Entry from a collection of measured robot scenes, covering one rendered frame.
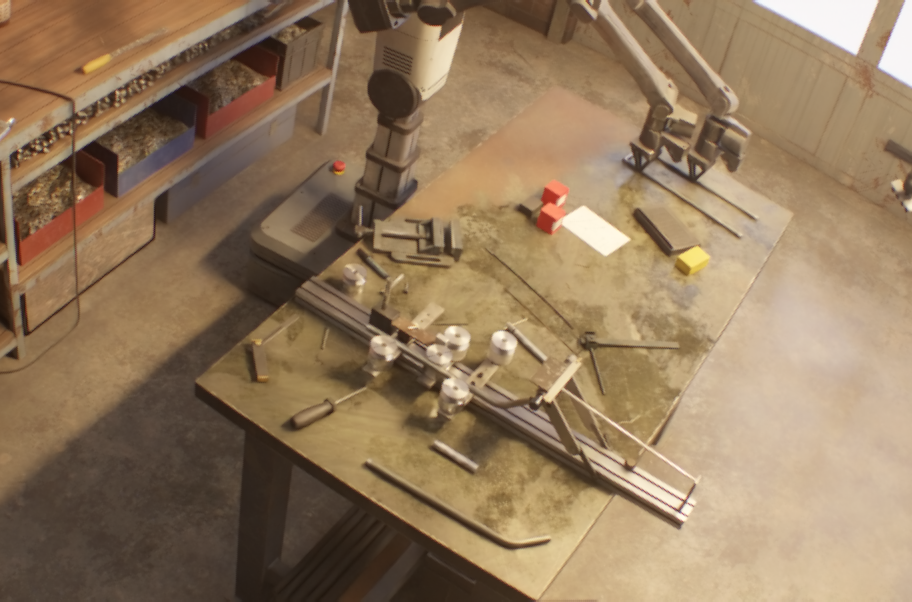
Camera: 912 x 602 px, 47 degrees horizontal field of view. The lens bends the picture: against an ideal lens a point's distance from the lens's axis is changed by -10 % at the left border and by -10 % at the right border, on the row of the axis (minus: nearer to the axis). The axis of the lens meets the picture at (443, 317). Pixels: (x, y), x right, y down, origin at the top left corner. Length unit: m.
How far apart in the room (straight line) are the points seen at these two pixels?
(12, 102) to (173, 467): 1.11
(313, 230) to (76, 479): 1.08
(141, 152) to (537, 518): 1.97
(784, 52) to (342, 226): 2.30
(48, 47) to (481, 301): 1.52
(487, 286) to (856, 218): 2.74
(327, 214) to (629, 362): 1.41
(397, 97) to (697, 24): 2.23
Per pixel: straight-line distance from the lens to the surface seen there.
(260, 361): 2.24
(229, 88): 3.93
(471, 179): 2.80
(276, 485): 2.48
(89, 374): 3.42
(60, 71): 3.18
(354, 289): 2.41
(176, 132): 3.70
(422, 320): 2.34
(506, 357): 2.28
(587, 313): 2.53
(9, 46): 3.33
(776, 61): 5.02
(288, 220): 3.54
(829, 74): 4.97
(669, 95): 2.84
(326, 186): 3.69
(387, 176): 3.36
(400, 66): 3.10
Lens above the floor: 2.54
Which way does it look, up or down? 43 degrees down
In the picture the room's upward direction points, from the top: 15 degrees clockwise
